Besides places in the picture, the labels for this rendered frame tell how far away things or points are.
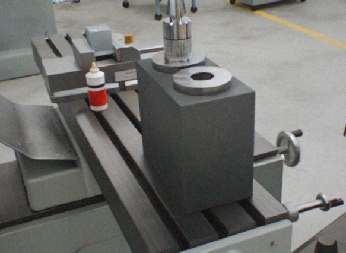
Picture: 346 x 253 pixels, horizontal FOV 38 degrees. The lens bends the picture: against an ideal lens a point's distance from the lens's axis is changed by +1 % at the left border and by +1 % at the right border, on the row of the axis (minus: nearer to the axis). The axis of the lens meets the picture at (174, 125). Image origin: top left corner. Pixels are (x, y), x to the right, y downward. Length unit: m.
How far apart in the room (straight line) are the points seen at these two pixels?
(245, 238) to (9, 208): 0.65
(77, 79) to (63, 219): 0.33
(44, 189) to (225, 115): 0.56
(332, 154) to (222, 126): 2.13
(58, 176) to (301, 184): 1.61
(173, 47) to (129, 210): 0.27
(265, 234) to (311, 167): 1.94
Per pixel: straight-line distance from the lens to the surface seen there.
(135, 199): 0.83
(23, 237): 1.21
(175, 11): 0.81
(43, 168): 1.18
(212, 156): 0.75
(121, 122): 1.09
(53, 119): 1.32
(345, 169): 2.72
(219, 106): 0.72
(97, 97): 1.14
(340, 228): 1.33
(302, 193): 2.49
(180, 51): 0.82
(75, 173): 1.16
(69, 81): 1.22
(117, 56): 1.23
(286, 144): 1.58
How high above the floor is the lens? 1.39
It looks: 27 degrees down
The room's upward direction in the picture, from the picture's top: 3 degrees counter-clockwise
